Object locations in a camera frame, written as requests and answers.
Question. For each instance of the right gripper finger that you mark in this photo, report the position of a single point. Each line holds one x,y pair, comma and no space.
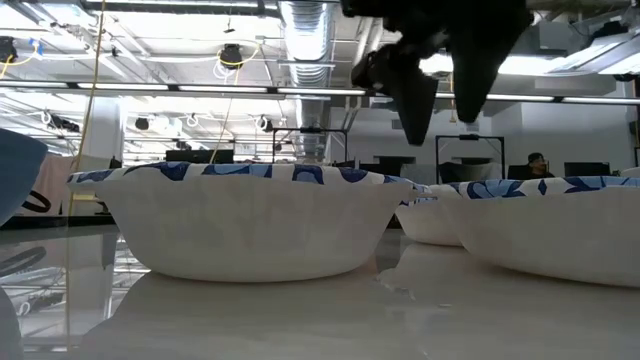
475,65
412,100

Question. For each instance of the blue patterned paper bowl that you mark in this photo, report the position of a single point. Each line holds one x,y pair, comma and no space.
550,235
425,225
250,230

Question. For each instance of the blue plastic bowl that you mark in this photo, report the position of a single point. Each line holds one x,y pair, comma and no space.
17,175

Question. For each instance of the person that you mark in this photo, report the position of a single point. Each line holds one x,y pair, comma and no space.
536,160

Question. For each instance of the black computer monitor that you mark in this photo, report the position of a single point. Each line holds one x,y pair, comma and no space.
587,169
200,156

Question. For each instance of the black hanging device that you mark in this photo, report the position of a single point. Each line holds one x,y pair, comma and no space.
7,49
231,56

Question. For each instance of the long linear light fixture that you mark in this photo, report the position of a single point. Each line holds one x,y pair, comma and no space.
225,89

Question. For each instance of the pink cloth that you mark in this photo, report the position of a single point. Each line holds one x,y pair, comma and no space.
55,175

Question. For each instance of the black frame stand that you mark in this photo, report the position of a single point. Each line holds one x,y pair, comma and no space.
470,137

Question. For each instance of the silver ribbed ventilation duct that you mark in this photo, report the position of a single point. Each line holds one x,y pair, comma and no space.
307,40

